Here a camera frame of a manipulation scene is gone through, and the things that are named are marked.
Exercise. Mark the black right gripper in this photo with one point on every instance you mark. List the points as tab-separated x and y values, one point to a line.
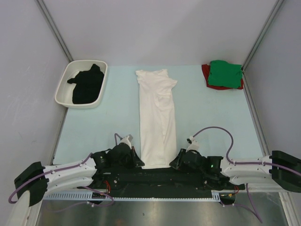
175	163

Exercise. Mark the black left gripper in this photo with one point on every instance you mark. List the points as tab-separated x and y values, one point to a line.
137	162

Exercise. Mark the white t-shirt with robot print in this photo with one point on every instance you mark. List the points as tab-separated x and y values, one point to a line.
157	118

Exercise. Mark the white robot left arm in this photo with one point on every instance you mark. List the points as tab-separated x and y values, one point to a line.
41	180

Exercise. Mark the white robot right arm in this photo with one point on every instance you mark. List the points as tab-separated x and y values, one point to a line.
219	173

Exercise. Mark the black t-shirt in bin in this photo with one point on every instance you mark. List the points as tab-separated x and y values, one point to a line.
88	85

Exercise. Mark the red folded t-shirt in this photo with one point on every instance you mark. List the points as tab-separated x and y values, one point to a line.
205	70

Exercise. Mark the white plastic bin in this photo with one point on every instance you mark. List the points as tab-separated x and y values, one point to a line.
64	91

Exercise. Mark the green folded t-shirt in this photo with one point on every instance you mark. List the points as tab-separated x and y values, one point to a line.
225	74

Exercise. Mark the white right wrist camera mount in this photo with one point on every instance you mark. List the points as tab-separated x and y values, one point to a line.
193	144

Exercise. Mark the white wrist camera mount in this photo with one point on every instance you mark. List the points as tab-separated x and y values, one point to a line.
127	140
193	144

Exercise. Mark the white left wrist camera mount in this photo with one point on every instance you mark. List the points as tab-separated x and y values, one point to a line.
127	140

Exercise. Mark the left aluminium corner post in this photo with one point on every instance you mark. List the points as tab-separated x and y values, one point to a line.
53	27

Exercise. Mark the aluminium corner post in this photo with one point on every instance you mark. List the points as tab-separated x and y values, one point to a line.
53	27
268	23

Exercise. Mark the right aluminium corner post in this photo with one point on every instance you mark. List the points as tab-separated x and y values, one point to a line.
268	23

